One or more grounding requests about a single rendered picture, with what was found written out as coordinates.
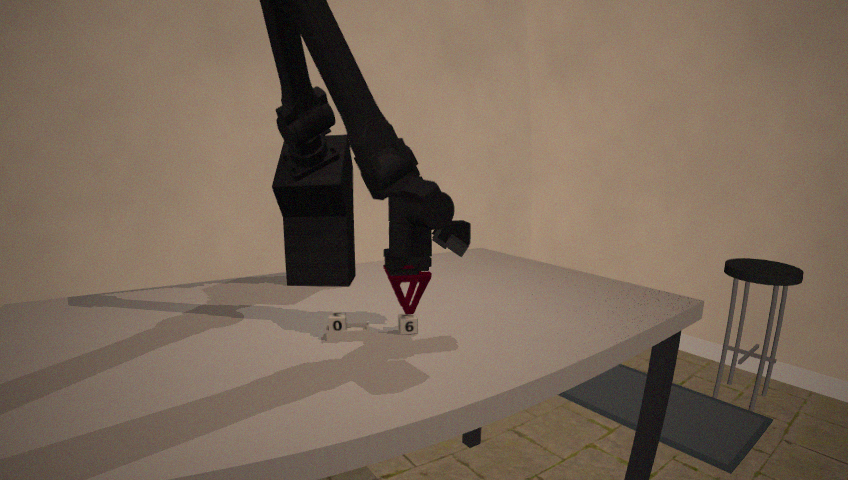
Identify white calendar cube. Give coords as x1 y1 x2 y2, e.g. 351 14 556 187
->
398 313 418 335
328 312 347 331

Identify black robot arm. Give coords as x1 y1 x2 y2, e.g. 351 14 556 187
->
260 0 470 257

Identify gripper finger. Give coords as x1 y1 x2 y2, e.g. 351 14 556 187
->
383 265 417 305
389 272 432 314

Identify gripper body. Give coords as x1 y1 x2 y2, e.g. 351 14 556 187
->
384 221 431 276

